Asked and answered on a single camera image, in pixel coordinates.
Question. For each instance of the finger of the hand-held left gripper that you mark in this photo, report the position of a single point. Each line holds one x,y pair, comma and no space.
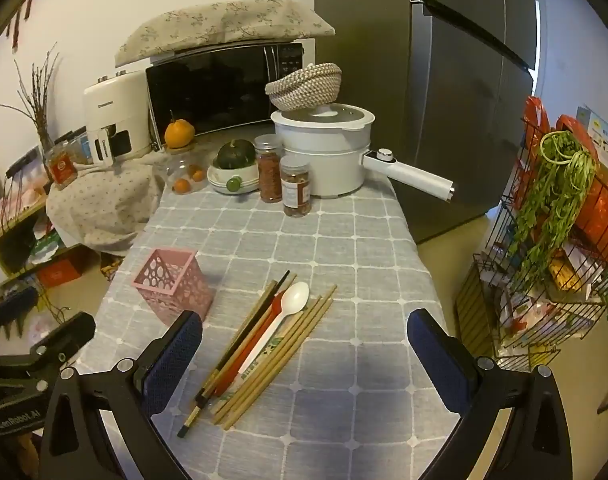
69,332
16,302

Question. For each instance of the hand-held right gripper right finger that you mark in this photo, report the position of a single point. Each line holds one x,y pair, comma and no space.
436,360

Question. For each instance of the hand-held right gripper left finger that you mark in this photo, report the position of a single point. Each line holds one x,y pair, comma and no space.
176,355

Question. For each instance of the black chopstick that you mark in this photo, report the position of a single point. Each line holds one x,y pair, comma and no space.
185,429
201,400

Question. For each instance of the pink perforated utensil holder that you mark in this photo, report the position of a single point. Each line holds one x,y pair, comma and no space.
174,285

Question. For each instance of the red plastic spoon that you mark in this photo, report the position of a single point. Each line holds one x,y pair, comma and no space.
249,352

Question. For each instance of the bundle of bamboo chopsticks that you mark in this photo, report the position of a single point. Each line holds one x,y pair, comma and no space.
299,335

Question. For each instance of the white plastic spoon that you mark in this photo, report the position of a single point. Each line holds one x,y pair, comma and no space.
295,297

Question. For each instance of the wooden shelf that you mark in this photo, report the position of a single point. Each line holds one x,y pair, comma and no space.
14,240

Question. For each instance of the brown slatted board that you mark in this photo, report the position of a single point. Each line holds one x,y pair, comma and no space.
476,310

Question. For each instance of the pink cloth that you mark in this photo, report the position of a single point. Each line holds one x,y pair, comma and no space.
9,200

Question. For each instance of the floral cloth cover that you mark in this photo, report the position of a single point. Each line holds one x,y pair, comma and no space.
104,210

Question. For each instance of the black power strip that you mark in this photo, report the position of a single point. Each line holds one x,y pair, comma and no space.
21,164

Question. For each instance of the red label jar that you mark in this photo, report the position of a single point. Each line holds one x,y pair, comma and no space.
61,170

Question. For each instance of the clear containers with black lids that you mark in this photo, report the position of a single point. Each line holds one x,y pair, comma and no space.
76,145

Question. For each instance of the small orange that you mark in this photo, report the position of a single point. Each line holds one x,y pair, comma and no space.
198,174
182,185

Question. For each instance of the white bowl with green knob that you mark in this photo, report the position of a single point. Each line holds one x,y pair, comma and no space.
221,186

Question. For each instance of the small green fruit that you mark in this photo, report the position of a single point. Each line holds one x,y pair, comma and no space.
232,183

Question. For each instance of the glass jar with wooden lid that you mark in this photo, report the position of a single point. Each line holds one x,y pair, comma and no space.
176,165

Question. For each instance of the dried branches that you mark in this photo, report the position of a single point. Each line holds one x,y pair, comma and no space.
41,110

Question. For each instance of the labelled spice jar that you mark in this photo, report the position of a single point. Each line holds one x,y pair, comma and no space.
295,195

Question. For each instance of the tall spice jar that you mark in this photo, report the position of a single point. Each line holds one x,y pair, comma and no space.
270,175

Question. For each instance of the green squash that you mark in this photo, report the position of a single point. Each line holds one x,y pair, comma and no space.
236,155

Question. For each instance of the white air fryer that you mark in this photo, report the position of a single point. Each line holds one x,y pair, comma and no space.
114,105

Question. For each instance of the large orange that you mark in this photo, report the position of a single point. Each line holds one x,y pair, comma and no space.
179,134

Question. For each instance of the red plastic bag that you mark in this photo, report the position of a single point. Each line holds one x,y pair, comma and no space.
604,210

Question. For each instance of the white electric pot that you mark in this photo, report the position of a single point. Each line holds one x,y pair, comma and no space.
324,160

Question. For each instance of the grey refrigerator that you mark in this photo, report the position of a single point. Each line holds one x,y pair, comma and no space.
449,110

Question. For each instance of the black microwave oven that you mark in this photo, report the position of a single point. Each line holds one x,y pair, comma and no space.
209,90

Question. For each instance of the printed paper box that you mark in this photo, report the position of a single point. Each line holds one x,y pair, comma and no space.
606,140

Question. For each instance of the floral cushion cover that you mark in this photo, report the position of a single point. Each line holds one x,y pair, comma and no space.
219,25

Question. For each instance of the red knot wall ornament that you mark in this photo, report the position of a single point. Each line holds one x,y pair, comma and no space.
19,20

